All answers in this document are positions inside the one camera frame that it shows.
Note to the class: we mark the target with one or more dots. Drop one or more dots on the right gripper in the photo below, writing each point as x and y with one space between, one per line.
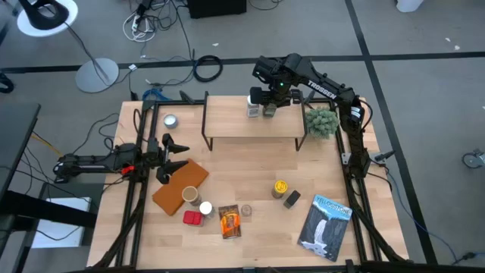
278 98

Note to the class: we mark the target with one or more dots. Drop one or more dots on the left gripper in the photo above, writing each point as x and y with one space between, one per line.
155 159

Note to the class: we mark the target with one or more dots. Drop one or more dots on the green-lid spice jar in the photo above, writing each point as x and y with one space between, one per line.
270 110

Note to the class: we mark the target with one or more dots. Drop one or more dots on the tan-lid spice jar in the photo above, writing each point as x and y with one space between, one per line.
190 194

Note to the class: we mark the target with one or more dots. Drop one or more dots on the red-lid spice tin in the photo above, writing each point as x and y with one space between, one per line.
193 218

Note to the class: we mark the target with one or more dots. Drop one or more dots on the orange spice pouch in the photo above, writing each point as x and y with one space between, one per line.
229 226

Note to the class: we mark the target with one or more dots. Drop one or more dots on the small glass saffron jar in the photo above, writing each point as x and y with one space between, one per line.
246 209

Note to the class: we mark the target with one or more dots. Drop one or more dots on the yellow-lid spice jar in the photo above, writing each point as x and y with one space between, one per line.
280 187

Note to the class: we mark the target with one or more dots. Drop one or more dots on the dark green spice tin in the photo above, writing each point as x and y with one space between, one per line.
292 198

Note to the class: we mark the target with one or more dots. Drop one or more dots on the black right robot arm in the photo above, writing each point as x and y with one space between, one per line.
326 89

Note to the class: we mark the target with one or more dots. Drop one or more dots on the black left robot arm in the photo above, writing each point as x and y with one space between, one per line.
98 162

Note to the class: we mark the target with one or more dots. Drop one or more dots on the wooden shelf black legs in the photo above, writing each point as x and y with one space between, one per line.
227 121

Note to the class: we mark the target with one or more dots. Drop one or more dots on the silver candle tin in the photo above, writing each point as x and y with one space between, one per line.
170 121

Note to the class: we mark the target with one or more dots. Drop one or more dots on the small red clip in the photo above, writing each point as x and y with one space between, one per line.
128 170

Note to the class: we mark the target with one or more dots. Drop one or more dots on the potted green plant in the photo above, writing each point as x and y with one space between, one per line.
322 122

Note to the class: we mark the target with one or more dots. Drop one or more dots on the small white tag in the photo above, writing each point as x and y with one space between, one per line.
132 67

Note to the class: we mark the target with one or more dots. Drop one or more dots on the black equipment box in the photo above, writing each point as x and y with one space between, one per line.
216 7

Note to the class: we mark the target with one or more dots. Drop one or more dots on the white floor lamp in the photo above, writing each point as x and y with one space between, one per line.
96 74

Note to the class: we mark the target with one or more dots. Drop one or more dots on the white box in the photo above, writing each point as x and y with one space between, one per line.
60 223

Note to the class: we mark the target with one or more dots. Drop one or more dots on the black metal stand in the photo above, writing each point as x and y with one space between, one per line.
45 210

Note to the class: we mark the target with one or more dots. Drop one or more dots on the Yellowstone book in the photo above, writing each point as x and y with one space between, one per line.
326 227

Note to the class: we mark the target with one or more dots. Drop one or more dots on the black desk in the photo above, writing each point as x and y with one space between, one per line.
15 136

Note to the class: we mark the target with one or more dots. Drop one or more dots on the caster wheel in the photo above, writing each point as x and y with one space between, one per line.
473 159

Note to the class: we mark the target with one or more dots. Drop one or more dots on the black plug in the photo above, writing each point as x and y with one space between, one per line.
468 256

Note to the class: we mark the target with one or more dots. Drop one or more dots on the black metal table frame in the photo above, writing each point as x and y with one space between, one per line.
170 102

